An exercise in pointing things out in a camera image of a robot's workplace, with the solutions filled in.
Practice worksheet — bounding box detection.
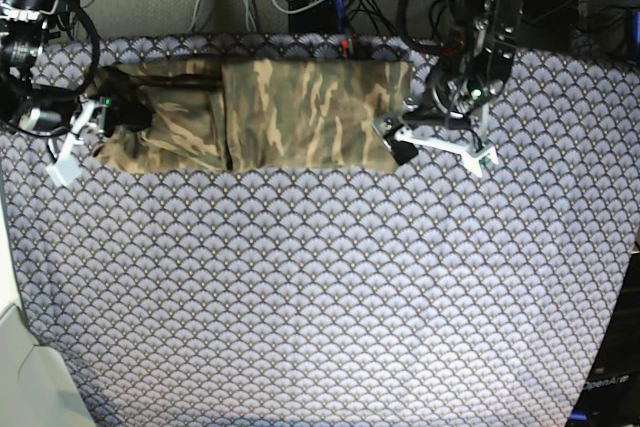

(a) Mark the purple fan-pattern tablecloth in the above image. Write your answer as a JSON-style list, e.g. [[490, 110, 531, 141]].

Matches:
[[1, 50, 639, 426]]

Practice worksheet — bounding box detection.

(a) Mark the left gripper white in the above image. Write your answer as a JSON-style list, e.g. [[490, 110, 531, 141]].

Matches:
[[372, 98, 499, 177]]

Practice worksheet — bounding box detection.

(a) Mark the red table clamp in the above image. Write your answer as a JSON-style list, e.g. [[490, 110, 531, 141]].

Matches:
[[340, 36, 357, 60]]

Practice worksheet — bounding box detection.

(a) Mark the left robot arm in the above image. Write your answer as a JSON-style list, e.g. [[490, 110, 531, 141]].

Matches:
[[373, 0, 524, 177]]

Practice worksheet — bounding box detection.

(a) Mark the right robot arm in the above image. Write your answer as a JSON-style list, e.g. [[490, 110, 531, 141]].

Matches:
[[1, 0, 152, 187]]

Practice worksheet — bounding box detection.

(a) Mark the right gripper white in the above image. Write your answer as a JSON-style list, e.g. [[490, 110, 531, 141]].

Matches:
[[45, 95, 154, 187]]

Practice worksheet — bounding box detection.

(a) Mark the black OpenArm box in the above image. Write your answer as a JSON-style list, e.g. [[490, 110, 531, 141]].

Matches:
[[566, 253, 639, 426]]

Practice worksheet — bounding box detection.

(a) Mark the camouflage T-shirt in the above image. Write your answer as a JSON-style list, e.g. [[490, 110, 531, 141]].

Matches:
[[93, 56, 413, 174]]

